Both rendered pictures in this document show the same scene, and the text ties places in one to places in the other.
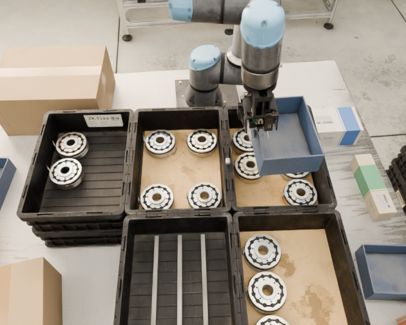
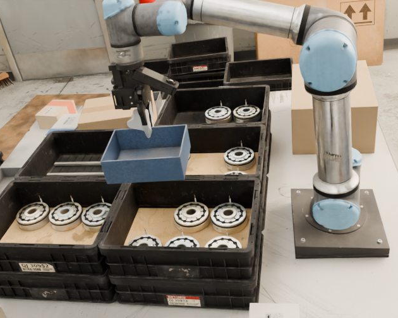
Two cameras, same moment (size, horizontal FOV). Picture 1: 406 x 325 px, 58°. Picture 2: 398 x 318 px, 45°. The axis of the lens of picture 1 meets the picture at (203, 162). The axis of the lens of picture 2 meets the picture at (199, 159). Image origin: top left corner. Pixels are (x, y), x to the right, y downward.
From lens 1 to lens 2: 156 cm
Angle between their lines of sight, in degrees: 71
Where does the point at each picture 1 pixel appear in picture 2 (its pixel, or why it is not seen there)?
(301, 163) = (107, 158)
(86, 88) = (305, 103)
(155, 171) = (210, 160)
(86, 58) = (352, 98)
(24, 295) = (126, 111)
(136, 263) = not seen: hidden behind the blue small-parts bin
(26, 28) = not seen: outside the picture
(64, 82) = not seen: hidden behind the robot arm
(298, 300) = (50, 238)
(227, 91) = (352, 236)
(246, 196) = (162, 216)
